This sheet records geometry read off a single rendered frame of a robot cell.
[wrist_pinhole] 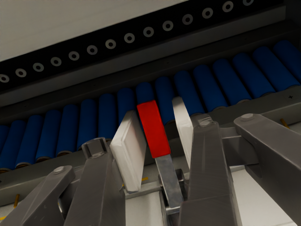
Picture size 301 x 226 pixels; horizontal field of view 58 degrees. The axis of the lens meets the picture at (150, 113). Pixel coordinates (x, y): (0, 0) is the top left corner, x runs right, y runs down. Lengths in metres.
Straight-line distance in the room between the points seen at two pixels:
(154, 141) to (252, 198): 0.08
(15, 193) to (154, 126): 0.15
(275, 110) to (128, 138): 0.12
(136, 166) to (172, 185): 0.04
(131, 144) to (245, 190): 0.09
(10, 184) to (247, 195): 0.19
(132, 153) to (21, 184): 0.13
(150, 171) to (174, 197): 0.05
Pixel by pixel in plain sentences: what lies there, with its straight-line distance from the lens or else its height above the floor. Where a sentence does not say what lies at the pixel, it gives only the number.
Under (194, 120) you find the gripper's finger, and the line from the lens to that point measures 0.16.
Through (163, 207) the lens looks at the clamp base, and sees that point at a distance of 0.19.
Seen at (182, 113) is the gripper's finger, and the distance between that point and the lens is 0.15.
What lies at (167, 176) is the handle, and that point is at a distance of 0.18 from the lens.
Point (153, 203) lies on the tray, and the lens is 0.22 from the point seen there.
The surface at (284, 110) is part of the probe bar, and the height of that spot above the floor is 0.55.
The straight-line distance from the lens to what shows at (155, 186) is 0.21.
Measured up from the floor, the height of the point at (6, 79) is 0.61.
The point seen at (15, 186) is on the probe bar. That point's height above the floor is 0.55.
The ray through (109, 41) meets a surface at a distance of 0.29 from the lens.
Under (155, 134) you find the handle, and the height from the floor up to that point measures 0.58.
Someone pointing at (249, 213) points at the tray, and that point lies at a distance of 0.20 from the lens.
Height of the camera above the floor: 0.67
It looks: 27 degrees down
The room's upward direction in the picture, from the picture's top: 19 degrees counter-clockwise
